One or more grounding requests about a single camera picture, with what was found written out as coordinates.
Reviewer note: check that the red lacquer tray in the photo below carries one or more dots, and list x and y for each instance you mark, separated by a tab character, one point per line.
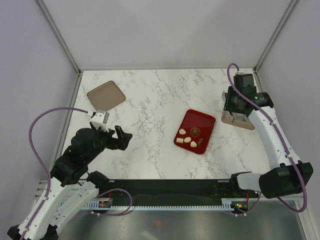
197	125

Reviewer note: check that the cream oval chocolate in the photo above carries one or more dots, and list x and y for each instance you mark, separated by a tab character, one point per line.
187	140

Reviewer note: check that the left aluminium frame post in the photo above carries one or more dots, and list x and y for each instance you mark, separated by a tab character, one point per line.
57	34

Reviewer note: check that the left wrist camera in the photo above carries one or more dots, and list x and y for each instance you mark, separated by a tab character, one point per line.
99	120

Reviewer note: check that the white cable duct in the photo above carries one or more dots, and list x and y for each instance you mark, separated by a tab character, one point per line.
222	205

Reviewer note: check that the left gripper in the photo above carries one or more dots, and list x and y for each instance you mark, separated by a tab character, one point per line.
121	142

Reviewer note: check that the aluminium profile rail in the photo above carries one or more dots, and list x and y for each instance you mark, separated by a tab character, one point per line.
41	187

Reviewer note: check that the right aluminium frame post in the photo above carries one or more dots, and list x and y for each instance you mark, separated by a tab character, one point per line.
276	33

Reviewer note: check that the gold box lid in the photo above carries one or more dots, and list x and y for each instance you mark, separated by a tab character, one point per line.
106	96

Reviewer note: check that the gold chocolate box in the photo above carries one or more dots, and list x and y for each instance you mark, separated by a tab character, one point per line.
236	119

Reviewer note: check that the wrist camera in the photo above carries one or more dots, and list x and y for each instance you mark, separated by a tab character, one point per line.
99	120
241	73

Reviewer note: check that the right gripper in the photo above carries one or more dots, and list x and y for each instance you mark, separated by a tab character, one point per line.
228	107

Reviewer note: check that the cream heart chocolate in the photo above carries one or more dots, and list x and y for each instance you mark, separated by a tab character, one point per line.
193	144

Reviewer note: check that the aluminium frame post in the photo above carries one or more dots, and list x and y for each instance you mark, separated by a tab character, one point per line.
276	33
57	34

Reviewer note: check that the cream rectangular chocolate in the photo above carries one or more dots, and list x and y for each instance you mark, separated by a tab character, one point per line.
179	140

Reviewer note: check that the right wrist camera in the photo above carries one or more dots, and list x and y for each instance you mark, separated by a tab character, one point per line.
241	73

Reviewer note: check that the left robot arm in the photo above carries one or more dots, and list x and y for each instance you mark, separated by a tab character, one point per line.
51	213

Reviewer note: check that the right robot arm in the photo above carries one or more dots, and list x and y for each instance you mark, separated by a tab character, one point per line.
282	179

